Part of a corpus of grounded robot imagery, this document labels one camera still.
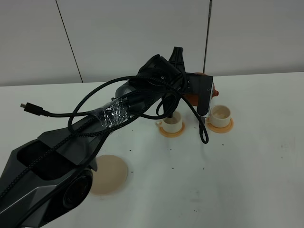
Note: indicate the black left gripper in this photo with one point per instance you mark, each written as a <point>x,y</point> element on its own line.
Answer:
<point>158,70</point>

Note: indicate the brown clay teapot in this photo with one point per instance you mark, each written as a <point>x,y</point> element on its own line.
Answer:
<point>199,87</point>

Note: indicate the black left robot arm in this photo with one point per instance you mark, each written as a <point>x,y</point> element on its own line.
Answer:
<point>53,174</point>

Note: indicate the left white teacup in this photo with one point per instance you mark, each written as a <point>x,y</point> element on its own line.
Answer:
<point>176,117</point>

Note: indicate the white teacup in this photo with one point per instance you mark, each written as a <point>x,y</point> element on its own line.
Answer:
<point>176,117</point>
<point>219,116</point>

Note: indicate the right white teacup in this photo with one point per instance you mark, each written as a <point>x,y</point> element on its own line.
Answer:
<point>219,116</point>

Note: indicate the left orange cup coaster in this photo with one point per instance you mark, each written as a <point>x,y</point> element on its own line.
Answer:
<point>174,133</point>

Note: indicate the orange cup coaster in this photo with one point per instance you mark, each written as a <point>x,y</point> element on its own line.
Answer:
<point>225,129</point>
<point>174,133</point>

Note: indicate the right orange cup coaster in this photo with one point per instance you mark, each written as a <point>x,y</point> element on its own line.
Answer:
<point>225,129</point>

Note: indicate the large beige round coaster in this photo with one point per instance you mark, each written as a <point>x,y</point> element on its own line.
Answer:
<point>111,174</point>

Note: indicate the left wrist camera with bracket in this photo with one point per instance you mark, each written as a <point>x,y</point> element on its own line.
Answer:
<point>203,108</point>

